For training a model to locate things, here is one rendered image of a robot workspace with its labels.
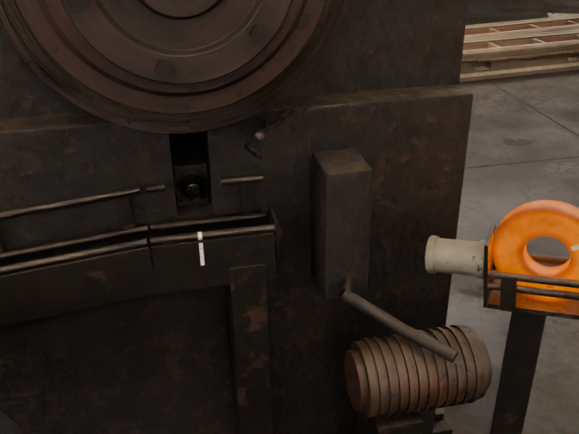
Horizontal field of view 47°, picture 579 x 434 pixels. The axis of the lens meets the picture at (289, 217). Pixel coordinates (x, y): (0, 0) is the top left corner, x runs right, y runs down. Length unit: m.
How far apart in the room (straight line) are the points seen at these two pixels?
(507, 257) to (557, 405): 0.87
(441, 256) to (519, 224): 0.13
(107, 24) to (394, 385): 0.67
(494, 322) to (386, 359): 1.05
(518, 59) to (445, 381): 3.63
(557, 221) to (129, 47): 0.62
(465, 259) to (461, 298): 1.14
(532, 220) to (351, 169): 0.27
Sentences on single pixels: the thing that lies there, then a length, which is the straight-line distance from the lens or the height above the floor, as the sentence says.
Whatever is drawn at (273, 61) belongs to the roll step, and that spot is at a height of 0.98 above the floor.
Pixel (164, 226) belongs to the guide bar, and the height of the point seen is 0.70.
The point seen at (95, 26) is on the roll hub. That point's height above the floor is 1.05.
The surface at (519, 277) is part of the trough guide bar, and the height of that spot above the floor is 0.68.
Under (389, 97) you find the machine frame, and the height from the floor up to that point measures 0.87.
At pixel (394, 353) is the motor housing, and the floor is 0.53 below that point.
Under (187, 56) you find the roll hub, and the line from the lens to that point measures 0.84.
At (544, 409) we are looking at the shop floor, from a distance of 1.84.
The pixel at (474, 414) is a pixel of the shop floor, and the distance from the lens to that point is 1.78.
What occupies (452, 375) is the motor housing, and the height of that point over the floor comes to 0.50.
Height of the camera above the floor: 1.21
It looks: 28 degrees down
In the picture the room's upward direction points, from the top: 1 degrees counter-clockwise
